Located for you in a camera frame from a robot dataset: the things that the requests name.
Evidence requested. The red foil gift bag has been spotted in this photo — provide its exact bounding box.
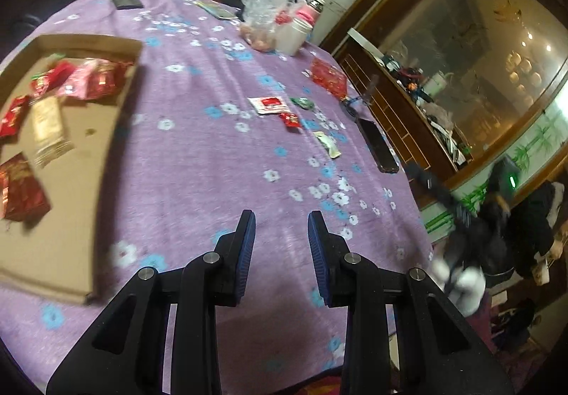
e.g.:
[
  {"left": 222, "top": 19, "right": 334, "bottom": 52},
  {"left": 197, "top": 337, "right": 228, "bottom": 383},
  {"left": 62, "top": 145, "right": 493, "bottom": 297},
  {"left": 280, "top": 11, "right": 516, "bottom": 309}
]
[{"left": 310, "top": 57, "right": 348, "bottom": 100}]

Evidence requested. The black phone stand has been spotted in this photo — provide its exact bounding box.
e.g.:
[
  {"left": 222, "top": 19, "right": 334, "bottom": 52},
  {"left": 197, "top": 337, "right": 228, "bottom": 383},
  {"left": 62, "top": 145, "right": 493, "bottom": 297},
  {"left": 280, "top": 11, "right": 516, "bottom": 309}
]
[{"left": 340, "top": 74, "right": 379, "bottom": 121}]

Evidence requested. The flat cardboard box tray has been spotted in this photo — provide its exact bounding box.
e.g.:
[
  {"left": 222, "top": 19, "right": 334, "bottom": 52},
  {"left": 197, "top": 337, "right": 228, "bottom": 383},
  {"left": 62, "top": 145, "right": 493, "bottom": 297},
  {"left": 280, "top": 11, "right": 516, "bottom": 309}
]
[{"left": 1, "top": 34, "right": 142, "bottom": 304}]

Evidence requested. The pink sleeved thermos bottle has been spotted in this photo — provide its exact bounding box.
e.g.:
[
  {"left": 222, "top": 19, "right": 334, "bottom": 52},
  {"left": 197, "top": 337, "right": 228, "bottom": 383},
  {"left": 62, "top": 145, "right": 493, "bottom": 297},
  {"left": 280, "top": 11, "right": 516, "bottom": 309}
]
[{"left": 295, "top": 0, "right": 326, "bottom": 27}]

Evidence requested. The cream white snack packet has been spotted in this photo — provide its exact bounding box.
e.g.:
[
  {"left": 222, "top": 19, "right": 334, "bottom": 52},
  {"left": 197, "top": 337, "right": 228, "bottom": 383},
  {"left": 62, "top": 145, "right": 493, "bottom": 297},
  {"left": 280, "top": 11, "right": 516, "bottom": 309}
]
[{"left": 313, "top": 132, "right": 341, "bottom": 159}]

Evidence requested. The wooden display cabinet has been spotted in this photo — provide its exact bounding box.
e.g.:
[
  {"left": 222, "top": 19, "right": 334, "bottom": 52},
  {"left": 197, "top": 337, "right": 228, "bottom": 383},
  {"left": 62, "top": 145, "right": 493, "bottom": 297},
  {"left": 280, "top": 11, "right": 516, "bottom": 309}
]
[{"left": 322, "top": 0, "right": 567, "bottom": 189}]

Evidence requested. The white gloved right hand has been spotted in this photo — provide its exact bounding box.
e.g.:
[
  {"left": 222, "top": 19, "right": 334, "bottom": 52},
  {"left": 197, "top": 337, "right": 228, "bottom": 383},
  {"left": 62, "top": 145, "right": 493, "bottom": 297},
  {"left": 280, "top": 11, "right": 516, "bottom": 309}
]
[{"left": 430, "top": 258, "right": 486, "bottom": 317}]

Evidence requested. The red candy in box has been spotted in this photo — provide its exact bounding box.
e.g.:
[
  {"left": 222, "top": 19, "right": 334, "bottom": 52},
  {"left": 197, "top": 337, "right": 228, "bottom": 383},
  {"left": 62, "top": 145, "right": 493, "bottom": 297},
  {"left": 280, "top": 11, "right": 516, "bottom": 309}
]
[{"left": 31, "top": 60, "right": 76, "bottom": 98}]

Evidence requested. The clear plastic bag with food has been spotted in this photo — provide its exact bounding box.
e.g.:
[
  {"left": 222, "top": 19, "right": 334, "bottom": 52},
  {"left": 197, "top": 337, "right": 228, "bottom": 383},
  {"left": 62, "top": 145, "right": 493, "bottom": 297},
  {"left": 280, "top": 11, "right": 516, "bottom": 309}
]
[{"left": 240, "top": 0, "right": 294, "bottom": 53}]

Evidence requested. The white plastic jar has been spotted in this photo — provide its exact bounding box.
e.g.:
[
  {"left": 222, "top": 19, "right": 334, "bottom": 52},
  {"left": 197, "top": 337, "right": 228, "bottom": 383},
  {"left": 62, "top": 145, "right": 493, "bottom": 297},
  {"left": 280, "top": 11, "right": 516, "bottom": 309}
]
[{"left": 275, "top": 17, "right": 313, "bottom": 56}]

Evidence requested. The small red snack packet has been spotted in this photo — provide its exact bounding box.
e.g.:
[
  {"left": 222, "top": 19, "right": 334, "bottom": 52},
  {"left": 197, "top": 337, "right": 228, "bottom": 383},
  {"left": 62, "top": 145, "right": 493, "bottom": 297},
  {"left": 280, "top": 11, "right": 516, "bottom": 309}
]
[{"left": 279, "top": 111, "right": 302, "bottom": 130}]

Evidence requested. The red snack packet in box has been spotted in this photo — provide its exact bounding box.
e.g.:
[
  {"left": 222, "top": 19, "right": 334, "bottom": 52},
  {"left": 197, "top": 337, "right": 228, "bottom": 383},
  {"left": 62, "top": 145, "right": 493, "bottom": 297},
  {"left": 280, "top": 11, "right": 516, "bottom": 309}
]
[{"left": 0, "top": 95, "right": 31, "bottom": 138}]

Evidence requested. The golden beige snack packet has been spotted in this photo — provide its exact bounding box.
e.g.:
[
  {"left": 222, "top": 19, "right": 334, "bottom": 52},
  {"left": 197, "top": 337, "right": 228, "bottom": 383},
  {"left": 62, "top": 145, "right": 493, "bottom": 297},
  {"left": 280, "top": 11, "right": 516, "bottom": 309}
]
[{"left": 31, "top": 96, "right": 74, "bottom": 168}]

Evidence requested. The dark red foil snack packet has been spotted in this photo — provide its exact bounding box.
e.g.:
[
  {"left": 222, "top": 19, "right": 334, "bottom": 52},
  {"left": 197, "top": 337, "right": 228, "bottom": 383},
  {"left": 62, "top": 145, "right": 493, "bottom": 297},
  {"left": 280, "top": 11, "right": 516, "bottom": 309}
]
[{"left": 1, "top": 153, "right": 51, "bottom": 222}]

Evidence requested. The purple floral tablecloth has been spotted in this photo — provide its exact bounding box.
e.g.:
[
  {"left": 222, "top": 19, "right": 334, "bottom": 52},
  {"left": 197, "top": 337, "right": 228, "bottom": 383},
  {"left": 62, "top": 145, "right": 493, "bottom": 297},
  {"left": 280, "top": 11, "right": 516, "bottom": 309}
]
[{"left": 0, "top": 0, "right": 438, "bottom": 395}]

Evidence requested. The red patterned packet in box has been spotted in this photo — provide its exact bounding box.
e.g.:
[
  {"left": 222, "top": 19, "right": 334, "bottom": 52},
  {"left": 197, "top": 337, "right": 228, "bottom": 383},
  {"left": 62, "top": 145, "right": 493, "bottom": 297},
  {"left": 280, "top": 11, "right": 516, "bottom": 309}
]
[{"left": 85, "top": 60, "right": 132, "bottom": 101}]

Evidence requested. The pink snack packet in box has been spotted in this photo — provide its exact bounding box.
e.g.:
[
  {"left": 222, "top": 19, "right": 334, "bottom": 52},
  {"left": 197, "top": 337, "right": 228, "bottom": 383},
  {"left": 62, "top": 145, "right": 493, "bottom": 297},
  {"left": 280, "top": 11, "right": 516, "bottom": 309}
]
[{"left": 56, "top": 57, "right": 103, "bottom": 100}]

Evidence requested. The green candy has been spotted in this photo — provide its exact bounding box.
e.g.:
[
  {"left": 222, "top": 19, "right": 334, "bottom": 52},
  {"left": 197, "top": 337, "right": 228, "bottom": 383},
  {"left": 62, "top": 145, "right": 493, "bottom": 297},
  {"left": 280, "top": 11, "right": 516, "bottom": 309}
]
[
  {"left": 291, "top": 97, "right": 315, "bottom": 110},
  {"left": 45, "top": 53, "right": 65, "bottom": 64}
]

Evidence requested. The green candy in box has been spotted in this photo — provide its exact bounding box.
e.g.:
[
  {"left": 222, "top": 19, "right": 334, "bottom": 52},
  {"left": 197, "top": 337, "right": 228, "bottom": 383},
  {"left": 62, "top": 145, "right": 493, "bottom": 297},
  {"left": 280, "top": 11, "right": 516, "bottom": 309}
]
[{"left": 45, "top": 53, "right": 65, "bottom": 64}]

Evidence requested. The black tablet right edge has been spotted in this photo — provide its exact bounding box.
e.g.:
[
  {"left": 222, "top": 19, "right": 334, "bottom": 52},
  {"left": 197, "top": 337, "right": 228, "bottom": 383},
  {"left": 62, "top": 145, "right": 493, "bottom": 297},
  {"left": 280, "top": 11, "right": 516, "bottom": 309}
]
[{"left": 356, "top": 118, "right": 399, "bottom": 174}]

